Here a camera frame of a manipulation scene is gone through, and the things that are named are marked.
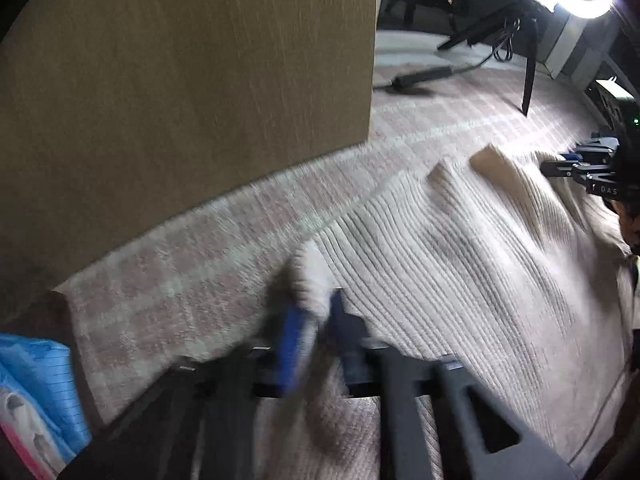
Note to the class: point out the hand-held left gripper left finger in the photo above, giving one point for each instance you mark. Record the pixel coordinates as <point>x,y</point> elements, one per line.
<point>292,345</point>

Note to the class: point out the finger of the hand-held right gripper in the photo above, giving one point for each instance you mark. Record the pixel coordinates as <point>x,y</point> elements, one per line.
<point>590,149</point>
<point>575,172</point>

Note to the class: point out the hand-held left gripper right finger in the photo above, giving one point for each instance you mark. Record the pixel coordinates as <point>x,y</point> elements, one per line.
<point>345,340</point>

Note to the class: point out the cream ribbed sweater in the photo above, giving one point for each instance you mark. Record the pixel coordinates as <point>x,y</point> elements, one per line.
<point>450,270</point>

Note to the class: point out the pile of pink blue clothes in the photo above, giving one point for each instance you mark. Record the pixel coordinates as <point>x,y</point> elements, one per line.
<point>45,375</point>

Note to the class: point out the person's right hand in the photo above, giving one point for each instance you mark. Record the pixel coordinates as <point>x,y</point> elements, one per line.
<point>632,227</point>

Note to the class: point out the pink plaid blanket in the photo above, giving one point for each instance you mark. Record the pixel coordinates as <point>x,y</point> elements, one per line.
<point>210,270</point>

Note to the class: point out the black light tripod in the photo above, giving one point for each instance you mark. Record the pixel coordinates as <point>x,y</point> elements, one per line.
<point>530,45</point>

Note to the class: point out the black power strip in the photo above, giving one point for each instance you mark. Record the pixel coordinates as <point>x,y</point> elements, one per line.
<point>420,77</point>

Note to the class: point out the wooden headboard panel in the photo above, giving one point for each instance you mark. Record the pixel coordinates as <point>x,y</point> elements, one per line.
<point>175,100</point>

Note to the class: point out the pink garment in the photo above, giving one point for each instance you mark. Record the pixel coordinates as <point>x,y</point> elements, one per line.
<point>20,430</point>

